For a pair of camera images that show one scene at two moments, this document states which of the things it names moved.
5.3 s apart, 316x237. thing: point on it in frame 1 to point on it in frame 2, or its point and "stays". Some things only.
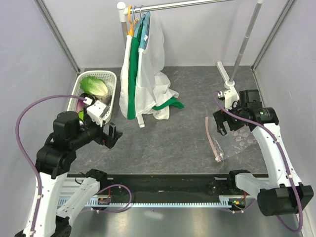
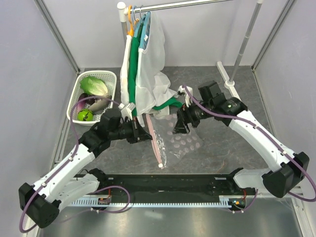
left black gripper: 109,139 to 138,134
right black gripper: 221,116 to 184,116
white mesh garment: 153,86 stays
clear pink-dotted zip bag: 226,146 to 169,148
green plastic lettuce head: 90,85 stays
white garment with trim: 123,101 stays
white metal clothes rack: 123,11 stays
